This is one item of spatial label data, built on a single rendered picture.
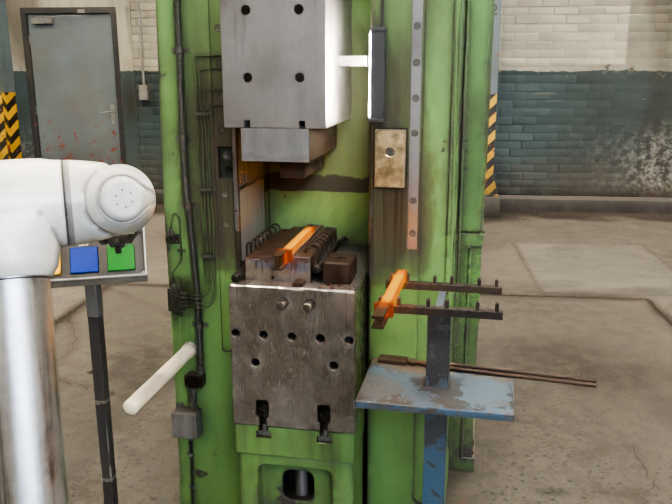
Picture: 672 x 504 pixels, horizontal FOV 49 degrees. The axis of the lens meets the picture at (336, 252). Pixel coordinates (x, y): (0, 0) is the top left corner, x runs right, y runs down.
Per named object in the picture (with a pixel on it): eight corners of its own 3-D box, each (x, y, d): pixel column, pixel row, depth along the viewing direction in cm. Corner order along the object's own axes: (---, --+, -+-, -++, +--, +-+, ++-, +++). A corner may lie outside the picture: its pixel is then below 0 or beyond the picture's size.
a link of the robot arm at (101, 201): (148, 159, 125) (63, 163, 121) (159, 151, 108) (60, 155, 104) (155, 237, 126) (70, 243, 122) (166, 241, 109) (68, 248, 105)
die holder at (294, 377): (355, 434, 222) (355, 291, 211) (233, 423, 229) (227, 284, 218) (379, 362, 275) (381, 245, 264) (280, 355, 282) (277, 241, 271)
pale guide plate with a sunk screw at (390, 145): (404, 188, 219) (405, 130, 215) (374, 187, 221) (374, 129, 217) (405, 187, 221) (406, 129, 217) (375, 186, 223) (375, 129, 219)
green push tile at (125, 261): (135, 269, 211) (134, 243, 213) (107, 271, 209) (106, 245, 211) (135, 270, 212) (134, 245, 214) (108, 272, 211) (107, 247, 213)
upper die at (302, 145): (309, 162, 211) (308, 128, 208) (241, 161, 214) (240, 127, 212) (336, 147, 251) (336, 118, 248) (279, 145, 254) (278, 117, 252)
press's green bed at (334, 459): (353, 569, 234) (354, 433, 222) (239, 555, 240) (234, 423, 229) (377, 476, 286) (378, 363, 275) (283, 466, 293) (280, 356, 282)
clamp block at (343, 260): (350, 284, 217) (351, 263, 216) (322, 283, 219) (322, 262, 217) (357, 273, 229) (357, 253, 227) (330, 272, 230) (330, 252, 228)
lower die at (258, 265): (310, 282, 219) (310, 254, 217) (245, 279, 223) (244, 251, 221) (336, 249, 259) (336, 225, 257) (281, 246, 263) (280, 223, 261)
